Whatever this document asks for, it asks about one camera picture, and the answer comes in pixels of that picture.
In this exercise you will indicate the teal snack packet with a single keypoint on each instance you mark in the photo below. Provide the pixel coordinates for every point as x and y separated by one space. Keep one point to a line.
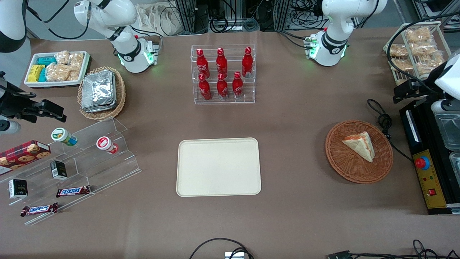
43 75
46 60

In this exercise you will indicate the cream plastic tray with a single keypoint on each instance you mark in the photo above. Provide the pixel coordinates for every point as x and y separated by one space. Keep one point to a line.
215 169

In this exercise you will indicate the beige cloth bag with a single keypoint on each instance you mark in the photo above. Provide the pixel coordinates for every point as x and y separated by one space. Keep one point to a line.
158 18

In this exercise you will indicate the clear acrylic stepped stand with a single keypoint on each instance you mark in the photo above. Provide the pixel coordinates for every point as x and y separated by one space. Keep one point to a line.
107 169

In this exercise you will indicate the Snickers chocolate bar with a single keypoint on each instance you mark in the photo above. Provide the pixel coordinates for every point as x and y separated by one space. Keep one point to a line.
73 191
39 209

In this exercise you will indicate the triangular sandwich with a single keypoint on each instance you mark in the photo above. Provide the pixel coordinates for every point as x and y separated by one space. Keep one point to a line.
361 145

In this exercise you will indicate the round brown wicker basket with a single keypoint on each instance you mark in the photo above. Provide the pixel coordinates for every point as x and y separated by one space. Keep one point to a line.
345 165

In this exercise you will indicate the clear acrylic bottle rack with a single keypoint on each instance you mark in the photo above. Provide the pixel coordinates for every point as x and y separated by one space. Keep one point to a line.
230 57

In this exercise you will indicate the small black carton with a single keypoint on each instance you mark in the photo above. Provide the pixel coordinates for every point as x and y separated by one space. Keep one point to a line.
18 189
58 169

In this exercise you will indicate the black machine with yellow panel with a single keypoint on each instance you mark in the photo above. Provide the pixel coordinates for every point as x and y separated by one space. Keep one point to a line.
433 190

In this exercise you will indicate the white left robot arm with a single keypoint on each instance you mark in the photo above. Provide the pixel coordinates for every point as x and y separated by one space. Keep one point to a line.
334 21

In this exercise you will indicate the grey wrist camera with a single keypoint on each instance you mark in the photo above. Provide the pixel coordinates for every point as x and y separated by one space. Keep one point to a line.
9 126
444 106

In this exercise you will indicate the red emergency stop button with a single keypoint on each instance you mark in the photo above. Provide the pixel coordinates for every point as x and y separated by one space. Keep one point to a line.
422 163

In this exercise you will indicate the oval light wicker basket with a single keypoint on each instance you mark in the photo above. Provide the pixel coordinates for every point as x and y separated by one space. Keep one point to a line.
102 116

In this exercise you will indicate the clear rice cracker bag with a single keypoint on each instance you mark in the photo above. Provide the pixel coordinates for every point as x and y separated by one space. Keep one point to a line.
76 60
74 75
57 72
61 57

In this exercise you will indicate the aluminium frame post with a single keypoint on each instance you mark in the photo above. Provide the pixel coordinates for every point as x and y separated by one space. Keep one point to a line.
282 14
187 14

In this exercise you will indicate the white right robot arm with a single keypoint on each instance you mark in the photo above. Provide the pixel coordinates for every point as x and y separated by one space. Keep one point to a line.
107 14

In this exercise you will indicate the clear plastic container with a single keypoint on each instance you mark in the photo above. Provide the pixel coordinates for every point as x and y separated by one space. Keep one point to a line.
455 163
449 129

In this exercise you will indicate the green lid yogurt cup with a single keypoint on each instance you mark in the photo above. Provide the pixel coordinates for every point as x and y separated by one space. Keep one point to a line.
61 135

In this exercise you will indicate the red cola bottle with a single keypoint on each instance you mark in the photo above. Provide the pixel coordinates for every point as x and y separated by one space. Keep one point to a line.
247 63
205 90
203 64
237 86
222 88
221 63

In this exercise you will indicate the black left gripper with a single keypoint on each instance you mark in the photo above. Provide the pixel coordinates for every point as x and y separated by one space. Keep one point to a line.
422 89

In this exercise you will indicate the white rectangular snack bin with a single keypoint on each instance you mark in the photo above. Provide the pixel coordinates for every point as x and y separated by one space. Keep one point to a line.
54 85

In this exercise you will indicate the red lid yogurt cup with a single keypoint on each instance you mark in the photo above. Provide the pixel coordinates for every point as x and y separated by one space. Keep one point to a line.
105 143

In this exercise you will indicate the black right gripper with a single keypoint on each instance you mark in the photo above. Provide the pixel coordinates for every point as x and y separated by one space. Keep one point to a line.
13 104

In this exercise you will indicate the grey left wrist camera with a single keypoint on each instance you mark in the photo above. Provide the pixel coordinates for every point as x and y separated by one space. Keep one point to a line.
444 106

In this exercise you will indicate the red tartan cookie box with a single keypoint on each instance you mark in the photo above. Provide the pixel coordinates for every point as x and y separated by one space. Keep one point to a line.
21 154

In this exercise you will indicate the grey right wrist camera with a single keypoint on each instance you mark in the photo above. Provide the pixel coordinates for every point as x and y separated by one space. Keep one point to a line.
9 126

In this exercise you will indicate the yellow snack packet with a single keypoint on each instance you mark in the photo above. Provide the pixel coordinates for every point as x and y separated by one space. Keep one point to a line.
35 73

